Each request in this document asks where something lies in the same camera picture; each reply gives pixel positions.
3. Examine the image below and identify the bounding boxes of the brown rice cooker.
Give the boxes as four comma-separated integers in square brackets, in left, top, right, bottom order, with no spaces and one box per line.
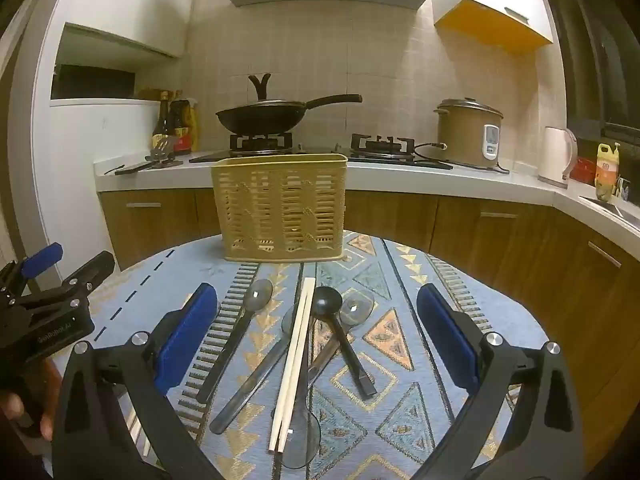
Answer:
[434,98,504,168]

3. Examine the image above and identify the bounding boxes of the wide dark sauce bottle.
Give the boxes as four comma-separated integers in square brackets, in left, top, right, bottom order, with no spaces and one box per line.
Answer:
[170,100,193,156]

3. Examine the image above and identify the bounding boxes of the clear grey plastic spoon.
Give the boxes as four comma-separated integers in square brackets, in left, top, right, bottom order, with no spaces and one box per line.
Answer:
[196,279,275,404]
[209,305,301,435]
[280,310,322,470]
[305,287,376,386]

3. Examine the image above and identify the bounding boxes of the grey slotted stand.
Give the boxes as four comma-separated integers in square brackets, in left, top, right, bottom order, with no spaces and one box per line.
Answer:
[149,135,177,163]

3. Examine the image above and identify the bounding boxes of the black gas stove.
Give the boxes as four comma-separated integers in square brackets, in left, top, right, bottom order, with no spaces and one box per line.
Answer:
[189,132,453,170]

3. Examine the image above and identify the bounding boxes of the white kitchen countertop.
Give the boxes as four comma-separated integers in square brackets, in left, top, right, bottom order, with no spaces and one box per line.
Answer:
[92,150,640,233]

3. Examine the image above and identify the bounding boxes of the dark window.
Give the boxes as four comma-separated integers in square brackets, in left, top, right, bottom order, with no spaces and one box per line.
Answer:
[542,0,640,146]

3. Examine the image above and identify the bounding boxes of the yellow oil bottle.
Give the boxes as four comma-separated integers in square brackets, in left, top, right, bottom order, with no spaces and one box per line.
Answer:
[595,142,621,201]

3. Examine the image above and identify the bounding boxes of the beige slotted utensil basket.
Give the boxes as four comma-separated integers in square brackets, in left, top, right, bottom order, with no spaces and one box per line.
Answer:
[211,152,349,262]

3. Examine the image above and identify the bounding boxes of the slim yellow bottle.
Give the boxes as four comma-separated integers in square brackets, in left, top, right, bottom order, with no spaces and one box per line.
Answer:
[187,97,201,153]

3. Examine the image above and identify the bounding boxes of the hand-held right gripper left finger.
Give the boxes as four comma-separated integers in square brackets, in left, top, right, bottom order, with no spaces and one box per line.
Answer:
[52,282,221,480]

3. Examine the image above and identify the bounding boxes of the black plastic spoon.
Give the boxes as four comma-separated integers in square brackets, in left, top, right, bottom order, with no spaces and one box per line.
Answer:
[311,286,378,401]

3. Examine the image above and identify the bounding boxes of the black rice cooker cable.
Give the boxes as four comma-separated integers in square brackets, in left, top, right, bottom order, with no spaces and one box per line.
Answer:
[414,142,511,175]

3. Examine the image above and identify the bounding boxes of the person's left hand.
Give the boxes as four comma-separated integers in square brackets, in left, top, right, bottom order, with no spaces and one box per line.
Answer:
[0,360,63,441]

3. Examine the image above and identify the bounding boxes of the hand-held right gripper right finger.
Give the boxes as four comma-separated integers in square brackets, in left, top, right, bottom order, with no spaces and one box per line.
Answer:
[415,282,586,480]

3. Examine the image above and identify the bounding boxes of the steel sink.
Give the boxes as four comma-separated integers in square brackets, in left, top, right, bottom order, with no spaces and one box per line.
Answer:
[580,195,640,221]

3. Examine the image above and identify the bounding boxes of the white electric kettle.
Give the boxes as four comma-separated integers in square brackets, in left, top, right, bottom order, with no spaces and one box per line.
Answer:
[539,126,578,189]

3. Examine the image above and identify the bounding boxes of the wooden base cabinets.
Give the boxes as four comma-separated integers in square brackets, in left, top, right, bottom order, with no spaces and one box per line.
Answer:
[97,187,640,461]

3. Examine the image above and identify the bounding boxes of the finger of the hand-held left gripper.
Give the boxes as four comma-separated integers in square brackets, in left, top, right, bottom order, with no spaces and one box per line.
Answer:
[20,251,116,313]
[0,242,64,306]

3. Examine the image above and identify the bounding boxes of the black forked lid handle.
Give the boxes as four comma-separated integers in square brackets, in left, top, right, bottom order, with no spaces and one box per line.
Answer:
[248,73,272,102]

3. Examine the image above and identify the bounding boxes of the black wok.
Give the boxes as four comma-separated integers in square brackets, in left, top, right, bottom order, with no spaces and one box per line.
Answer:
[215,93,363,134]

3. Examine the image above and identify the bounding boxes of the dark soy sauce bottle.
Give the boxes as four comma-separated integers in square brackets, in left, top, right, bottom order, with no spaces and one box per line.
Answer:
[152,91,172,153]

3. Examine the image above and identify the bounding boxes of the red container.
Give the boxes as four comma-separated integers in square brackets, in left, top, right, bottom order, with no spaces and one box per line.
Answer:
[570,156,598,183]

